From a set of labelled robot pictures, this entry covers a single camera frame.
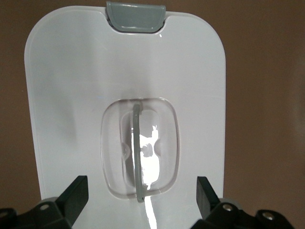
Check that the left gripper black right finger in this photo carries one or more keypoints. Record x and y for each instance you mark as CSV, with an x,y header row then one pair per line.
x,y
210,207

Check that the white box lid grey latches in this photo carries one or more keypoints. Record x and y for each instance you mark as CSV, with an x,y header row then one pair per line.
x,y
71,95

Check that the brown table mat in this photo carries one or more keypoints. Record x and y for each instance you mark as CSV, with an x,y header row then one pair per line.
x,y
262,95

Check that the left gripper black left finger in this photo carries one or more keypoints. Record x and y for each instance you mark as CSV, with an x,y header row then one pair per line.
x,y
69,202

